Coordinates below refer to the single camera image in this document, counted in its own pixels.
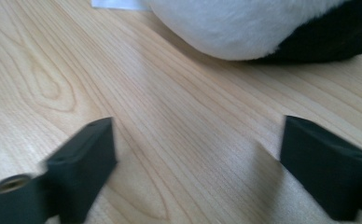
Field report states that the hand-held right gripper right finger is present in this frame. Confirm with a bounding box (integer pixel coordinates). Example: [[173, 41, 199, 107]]
[[279, 115, 362, 222]]

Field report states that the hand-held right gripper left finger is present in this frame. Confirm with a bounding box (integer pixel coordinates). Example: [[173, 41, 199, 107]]
[[44, 117, 118, 224]]

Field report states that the black and white plush toy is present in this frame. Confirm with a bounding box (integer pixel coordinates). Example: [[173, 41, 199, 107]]
[[140, 0, 362, 65]]

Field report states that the white paper sheet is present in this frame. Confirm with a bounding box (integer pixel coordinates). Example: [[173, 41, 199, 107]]
[[90, 0, 153, 12]]

